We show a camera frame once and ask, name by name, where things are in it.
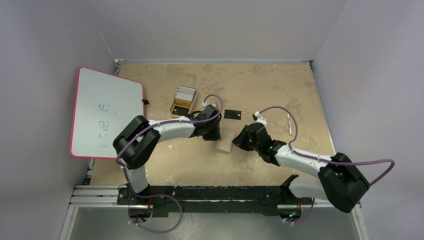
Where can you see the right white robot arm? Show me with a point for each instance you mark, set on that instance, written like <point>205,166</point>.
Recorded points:
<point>333,178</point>

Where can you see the beige plastic tray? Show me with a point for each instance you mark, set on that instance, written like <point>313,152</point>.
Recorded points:
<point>179,107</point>

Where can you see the white board with pink frame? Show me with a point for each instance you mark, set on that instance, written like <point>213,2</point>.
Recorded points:
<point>104,105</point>

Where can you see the stack of cards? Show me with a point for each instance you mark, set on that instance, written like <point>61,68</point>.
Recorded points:
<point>185,96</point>

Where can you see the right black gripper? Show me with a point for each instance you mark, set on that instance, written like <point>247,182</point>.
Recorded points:
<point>244,138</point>

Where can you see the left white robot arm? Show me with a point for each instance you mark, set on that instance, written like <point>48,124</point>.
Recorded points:
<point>136,143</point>

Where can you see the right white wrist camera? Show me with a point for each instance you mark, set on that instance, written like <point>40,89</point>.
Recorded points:
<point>258,118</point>

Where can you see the beige leather card holder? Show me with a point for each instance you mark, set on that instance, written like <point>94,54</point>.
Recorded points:
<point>225,144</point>

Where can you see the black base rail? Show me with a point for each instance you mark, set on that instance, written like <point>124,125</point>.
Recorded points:
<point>233,209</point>

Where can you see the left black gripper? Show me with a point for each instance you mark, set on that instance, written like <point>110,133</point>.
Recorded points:
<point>215,136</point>

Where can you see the aluminium frame rail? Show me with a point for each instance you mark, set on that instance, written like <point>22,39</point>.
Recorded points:
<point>99,195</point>

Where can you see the white green pen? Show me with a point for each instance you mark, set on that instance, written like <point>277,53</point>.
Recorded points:
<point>289,123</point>

